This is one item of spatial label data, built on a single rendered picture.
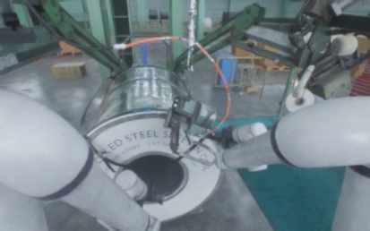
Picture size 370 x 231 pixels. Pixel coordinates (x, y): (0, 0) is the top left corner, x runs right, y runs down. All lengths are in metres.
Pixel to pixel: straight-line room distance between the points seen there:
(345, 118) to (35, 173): 0.45
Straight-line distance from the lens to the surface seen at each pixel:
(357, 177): 0.49
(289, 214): 2.56
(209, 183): 1.68
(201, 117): 1.04
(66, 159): 0.32
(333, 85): 1.46
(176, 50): 5.76
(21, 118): 0.32
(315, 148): 0.37
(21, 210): 0.51
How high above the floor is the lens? 1.89
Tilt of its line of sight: 28 degrees down
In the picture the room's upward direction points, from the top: 1 degrees clockwise
